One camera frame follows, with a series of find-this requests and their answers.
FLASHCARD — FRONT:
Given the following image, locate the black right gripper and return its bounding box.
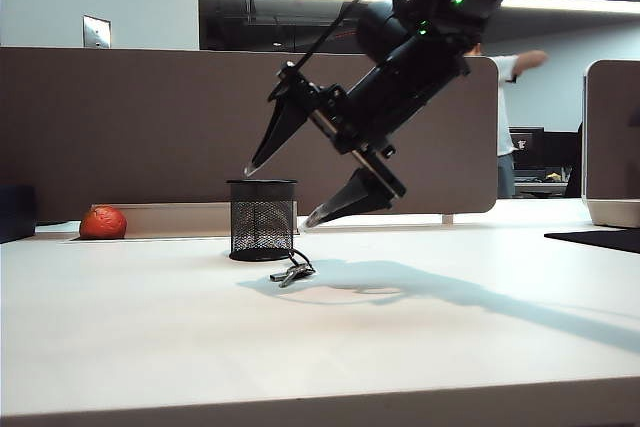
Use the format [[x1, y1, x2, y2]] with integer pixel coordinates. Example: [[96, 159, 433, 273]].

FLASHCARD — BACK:
[[243, 31, 470, 229]]

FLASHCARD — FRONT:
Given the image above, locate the bunch of keys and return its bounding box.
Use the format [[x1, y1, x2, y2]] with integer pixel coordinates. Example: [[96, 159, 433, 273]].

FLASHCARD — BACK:
[[269, 246, 317, 289]]

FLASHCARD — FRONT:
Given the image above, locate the black mesh basket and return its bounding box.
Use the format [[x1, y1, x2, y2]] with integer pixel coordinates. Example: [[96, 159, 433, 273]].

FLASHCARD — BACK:
[[225, 178, 299, 262]]

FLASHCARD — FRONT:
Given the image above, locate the wide brown desk partition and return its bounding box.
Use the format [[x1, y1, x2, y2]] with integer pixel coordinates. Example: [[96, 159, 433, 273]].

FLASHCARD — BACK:
[[0, 45, 500, 226]]

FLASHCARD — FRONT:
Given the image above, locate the person in white shirt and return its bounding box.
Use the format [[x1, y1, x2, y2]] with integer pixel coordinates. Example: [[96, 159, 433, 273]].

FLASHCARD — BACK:
[[462, 41, 550, 199]]

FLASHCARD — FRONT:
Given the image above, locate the black computer monitor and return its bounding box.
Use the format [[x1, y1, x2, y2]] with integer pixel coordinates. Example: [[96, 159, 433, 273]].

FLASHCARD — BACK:
[[509, 126, 545, 171]]

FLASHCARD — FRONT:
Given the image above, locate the orange round fruit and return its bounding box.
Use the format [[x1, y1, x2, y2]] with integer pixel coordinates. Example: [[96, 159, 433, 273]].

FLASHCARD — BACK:
[[78, 204, 128, 241]]

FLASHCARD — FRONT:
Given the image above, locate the black office chair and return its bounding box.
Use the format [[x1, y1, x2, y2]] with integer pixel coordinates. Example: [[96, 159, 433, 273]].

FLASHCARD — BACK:
[[564, 121, 585, 198]]

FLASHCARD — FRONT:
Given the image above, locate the black desk mat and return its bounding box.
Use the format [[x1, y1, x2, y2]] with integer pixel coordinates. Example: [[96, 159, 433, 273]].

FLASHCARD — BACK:
[[543, 229, 640, 254]]

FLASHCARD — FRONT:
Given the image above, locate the narrow brown desk partition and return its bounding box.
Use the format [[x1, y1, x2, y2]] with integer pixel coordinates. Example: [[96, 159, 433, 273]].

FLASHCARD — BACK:
[[582, 59, 640, 201]]

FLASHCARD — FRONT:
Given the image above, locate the white partition base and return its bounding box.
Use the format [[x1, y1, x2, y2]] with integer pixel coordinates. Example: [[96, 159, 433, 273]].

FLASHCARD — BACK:
[[583, 198, 640, 228]]

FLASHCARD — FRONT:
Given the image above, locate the dark blue box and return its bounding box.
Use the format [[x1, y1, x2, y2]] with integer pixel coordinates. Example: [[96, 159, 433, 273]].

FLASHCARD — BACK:
[[0, 184, 37, 244]]

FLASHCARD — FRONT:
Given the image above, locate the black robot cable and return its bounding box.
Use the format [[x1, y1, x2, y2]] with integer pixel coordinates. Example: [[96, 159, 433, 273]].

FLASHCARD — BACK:
[[292, 0, 404, 71]]

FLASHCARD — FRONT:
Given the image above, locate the white cable tray flap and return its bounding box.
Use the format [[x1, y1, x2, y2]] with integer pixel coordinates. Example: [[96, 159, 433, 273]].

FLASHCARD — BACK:
[[92, 202, 301, 238]]

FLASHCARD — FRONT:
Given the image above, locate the metal wall plate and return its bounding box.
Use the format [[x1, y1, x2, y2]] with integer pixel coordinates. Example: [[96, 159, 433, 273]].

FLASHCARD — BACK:
[[82, 14, 112, 50]]

